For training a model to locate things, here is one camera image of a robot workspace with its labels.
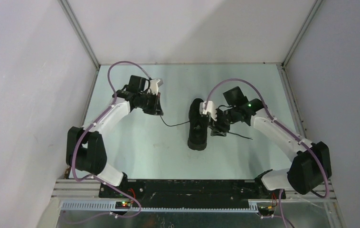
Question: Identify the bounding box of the circuit board with leds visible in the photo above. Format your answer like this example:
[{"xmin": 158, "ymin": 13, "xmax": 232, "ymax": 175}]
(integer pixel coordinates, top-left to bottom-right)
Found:
[
  {"xmin": 257, "ymin": 206, "xmax": 276, "ymax": 217},
  {"xmin": 114, "ymin": 201, "xmax": 132, "ymax": 209}
]

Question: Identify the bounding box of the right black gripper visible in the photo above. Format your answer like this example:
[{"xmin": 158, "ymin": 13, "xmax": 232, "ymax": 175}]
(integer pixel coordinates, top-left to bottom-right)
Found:
[{"xmin": 208, "ymin": 107, "xmax": 238, "ymax": 137}]

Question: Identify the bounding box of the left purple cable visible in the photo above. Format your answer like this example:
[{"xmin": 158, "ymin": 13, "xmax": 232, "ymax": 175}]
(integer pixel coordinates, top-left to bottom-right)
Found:
[{"xmin": 59, "ymin": 61, "xmax": 152, "ymax": 225}]

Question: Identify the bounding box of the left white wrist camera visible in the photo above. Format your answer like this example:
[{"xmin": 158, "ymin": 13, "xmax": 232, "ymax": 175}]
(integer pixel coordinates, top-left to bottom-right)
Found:
[{"xmin": 147, "ymin": 78, "xmax": 163, "ymax": 95}]

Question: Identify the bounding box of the aluminium front rail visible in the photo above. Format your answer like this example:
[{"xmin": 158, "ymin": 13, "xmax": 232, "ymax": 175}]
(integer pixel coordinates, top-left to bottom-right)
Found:
[{"xmin": 51, "ymin": 178, "xmax": 337, "ymax": 202}]

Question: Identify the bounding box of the slotted grey cable duct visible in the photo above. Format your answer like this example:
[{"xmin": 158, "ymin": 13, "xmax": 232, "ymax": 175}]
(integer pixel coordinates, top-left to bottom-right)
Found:
[{"xmin": 61, "ymin": 200, "xmax": 258, "ymax": 213}]

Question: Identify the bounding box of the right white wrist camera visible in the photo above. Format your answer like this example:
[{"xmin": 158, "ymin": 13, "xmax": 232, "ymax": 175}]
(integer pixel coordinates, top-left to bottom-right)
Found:
[{"xmin": 199, "ymin": 101, "xmax": 218, "ymax": 121}]

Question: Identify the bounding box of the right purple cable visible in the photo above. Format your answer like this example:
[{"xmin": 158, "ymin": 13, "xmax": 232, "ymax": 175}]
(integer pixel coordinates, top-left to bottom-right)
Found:
[{"xmin": 202, "ymin": 78, "xmax": 331, "ymax": 228}]

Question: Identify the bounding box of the left circuit board with leds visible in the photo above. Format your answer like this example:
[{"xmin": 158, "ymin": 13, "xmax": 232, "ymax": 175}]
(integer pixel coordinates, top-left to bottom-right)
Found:
[{"xmin": 114, "ymin": 201, "xmax": 132, "ymax": 209}]

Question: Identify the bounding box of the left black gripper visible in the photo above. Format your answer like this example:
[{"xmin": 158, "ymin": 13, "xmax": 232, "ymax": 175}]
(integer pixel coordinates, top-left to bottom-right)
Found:
[{"xmin": 137, "ymin": 91, "xmax": 163, "ymax": 116}]

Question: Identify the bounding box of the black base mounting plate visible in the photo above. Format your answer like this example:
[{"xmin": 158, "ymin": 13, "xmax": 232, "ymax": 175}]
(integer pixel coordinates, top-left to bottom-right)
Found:
[{"xmin": 98, "ymin": 179, "xmax": 285, "ymax": 209}]

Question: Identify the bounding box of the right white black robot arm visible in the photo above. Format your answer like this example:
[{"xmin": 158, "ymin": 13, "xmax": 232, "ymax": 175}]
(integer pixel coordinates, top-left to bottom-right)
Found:
[{"xmin": 200, "ymin": 86, "xmax": 332, "ymax": 199}]

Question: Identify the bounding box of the black sneaker shoe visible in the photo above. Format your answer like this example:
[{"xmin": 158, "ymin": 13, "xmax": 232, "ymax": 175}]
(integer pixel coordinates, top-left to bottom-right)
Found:
[{"xmin": 187, "ymin": 98, "xmax": 209, "ymax": 151}]

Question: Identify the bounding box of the purple cable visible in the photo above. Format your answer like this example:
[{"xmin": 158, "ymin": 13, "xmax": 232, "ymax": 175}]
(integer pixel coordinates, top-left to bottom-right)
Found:
[
  {"xmin": 202, "ymin": 78, "xmax": 331, "ymax": 228},
  {"xmin": 59, "ymin": 61, "xmax": 152, "ymax": 225}
]

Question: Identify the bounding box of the right circuit board with leds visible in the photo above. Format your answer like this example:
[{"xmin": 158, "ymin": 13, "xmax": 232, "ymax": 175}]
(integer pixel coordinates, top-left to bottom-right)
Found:
[{"xmin": 257, "ymin": 206, "xmax": 276, "ymax": 217}]

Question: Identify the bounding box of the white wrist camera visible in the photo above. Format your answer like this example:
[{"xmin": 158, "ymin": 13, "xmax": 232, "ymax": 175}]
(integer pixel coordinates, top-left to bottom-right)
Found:
[
  {"xmin": 147, "ymin": 78, "xmax": 163, "ymax": 95},
  {"xmin": 199, "ymin": 101, "xmax": 218, "ymax": 121}
]

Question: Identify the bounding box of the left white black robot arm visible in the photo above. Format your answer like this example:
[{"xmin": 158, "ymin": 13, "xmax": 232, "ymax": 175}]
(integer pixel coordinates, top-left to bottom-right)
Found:
[{"xmin": 66, "ymin": 75, "xmax": 163, "ymax": 198}]

